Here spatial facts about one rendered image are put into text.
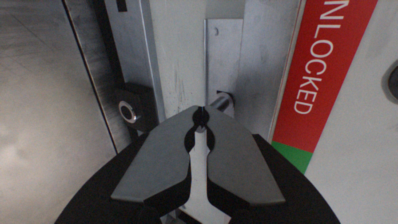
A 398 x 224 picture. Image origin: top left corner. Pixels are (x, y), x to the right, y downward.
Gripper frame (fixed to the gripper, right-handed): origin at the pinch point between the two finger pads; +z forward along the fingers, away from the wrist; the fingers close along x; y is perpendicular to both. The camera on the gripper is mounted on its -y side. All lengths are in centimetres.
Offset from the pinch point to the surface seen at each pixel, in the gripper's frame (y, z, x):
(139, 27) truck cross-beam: -5.0, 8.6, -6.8
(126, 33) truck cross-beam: -4.4, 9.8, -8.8
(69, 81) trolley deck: 0.4, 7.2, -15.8
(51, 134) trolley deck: 5.5, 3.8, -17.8
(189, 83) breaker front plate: 0.6, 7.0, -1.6
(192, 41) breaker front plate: -3.8, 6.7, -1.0
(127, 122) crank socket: 6.9, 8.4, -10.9
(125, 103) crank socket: 3.3, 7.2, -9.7
